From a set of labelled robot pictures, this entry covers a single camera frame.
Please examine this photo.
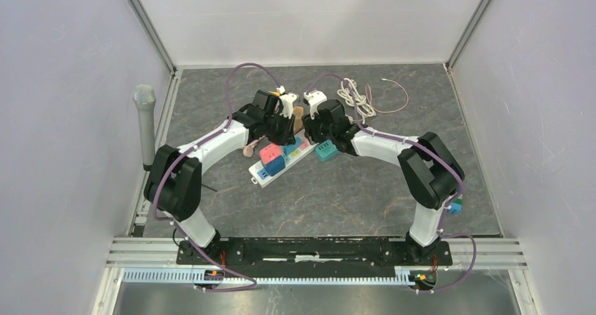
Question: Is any thin pink charger cable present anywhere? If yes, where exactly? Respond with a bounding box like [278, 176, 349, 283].
[365, 78, 410, 115]

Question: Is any light blue plug adapter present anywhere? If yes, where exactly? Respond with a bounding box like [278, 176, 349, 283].
[283, 136, 302, 155]

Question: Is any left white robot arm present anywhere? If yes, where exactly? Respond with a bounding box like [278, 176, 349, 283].
[143, 88, 298, 264]

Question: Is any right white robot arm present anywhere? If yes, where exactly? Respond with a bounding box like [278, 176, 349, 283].
[302, 97, 465, 264]

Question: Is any teal power strip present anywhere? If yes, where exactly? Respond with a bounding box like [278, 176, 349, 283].
[315, 140, 339, 162]

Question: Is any beige cube adapter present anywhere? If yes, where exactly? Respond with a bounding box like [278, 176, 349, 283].
[292, 106, 304, 134]

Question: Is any red-pink cube adapter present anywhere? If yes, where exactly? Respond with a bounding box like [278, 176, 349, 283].
[259, 143, 283, 165]

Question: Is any white multicolour power strip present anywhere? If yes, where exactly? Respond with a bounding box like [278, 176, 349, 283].
[248, 130, 319, 188]

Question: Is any dark blue cube adapter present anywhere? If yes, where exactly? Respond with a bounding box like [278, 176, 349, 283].
[263, 155, 286, 176]

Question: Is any grey microphone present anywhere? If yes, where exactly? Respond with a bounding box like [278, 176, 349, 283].
[134, 84, 157, 172]

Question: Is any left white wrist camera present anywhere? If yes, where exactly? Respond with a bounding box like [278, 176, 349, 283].
[276, 86, 299, 119]

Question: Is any pink coiled cable with plug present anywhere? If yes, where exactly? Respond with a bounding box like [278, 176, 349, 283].
[242, 136, 266, 158]

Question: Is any white coiled cord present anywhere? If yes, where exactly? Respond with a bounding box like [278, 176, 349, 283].
[337, 77, 377, 124]

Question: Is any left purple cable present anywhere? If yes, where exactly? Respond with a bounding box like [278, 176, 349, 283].
[151, 63, 283, 293]

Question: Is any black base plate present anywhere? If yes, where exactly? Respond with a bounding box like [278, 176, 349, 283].
[176, 236, 453, 278]

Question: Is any light blue cable duct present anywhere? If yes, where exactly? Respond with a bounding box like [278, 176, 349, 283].
[122, 268, 415, 287]

